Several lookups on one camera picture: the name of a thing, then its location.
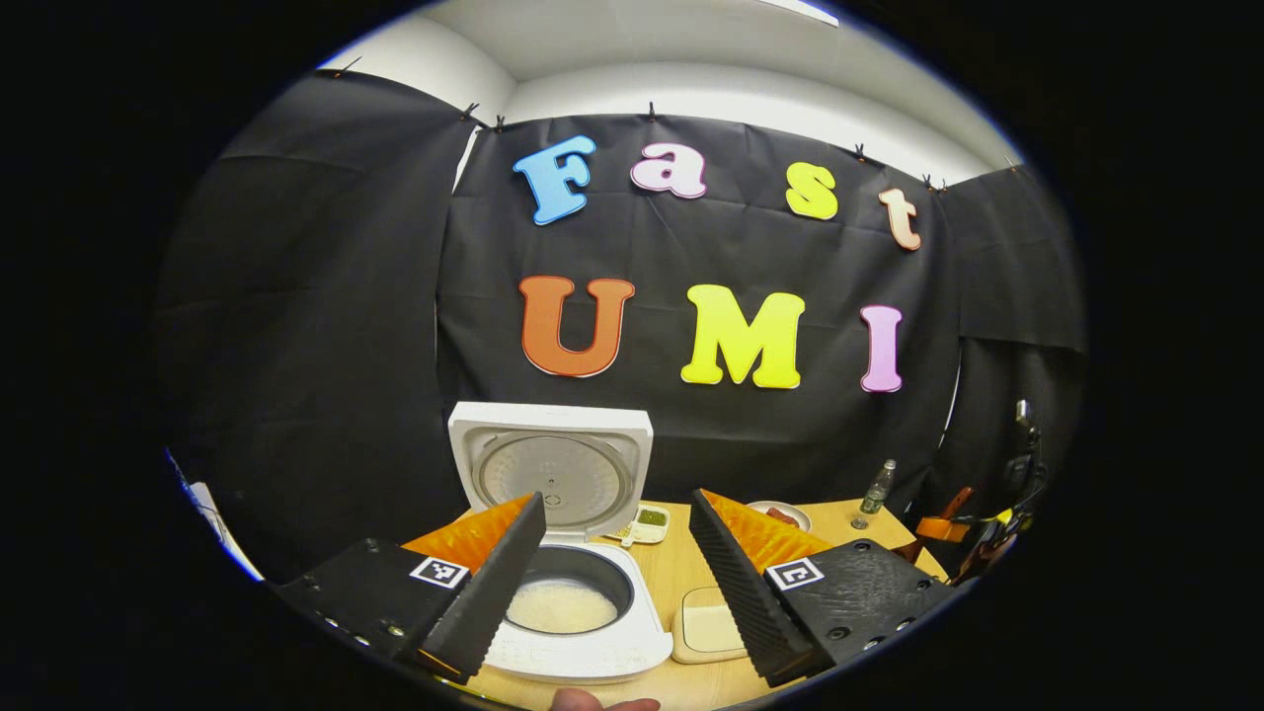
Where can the clear bottle with green label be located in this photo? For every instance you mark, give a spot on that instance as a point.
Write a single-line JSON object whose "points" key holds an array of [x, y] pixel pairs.
{"points": [[875, 494]]}

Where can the ceiling light panel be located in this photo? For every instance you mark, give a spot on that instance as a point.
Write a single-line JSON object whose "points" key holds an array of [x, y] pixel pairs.
{"points": [[800, 10]]}

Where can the white plate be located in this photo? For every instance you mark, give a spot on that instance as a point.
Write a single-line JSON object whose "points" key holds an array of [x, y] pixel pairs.
{"points": [[800, 515]]}

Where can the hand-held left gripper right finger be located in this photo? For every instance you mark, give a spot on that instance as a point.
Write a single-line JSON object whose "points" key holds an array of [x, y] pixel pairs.
{"points": [[750, 602]]}

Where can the white rice cooker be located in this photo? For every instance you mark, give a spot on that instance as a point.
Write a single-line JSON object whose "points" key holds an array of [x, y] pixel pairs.
{"points": [[553, 474]]}

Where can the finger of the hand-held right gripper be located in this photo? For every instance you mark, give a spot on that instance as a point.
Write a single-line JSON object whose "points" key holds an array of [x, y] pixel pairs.
{"points": [[943, 530]]}

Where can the brown meat piece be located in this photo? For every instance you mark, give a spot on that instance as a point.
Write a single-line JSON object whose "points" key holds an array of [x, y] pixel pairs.
{"points": [[782, 515]]}

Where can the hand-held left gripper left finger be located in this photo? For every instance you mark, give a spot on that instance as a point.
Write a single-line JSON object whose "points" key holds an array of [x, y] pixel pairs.
{"points": [[489, 592]]}

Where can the white divided condiment tray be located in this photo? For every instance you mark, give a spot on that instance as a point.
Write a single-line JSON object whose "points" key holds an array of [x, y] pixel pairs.
{"points": [[647, 521]]}

